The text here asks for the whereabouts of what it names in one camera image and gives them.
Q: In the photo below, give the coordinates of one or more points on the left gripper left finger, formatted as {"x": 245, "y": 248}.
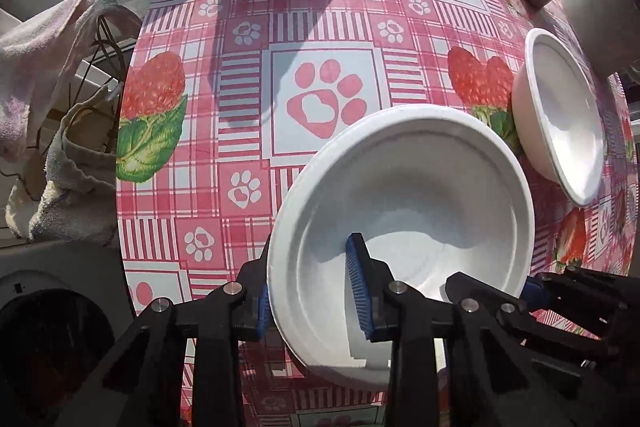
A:
{"x": 139, "y": 381}

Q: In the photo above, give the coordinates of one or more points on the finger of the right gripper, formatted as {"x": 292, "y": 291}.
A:
{"x": 535, "y": 295}
{"x": 469, "y": 296}

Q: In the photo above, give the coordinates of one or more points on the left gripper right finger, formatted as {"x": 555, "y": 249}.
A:
{"x": 490, "y": 380}

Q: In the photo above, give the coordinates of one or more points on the white paper bowl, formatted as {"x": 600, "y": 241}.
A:
{"x": 432, "y": 190}
{"x": 557, "y": 118}

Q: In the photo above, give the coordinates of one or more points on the white washing machine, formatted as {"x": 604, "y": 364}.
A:
{"x": 63, "y": 306}

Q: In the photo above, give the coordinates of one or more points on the beige towel on rack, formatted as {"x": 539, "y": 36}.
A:
{"x": 68, "y": 194}

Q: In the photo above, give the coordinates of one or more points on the white towel on rack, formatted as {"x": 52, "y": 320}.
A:
{"x": 39, "y": 59}

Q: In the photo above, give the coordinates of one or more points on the pink checked strawberry tablecloth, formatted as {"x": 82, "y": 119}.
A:
{"x": 227, "y": 100}

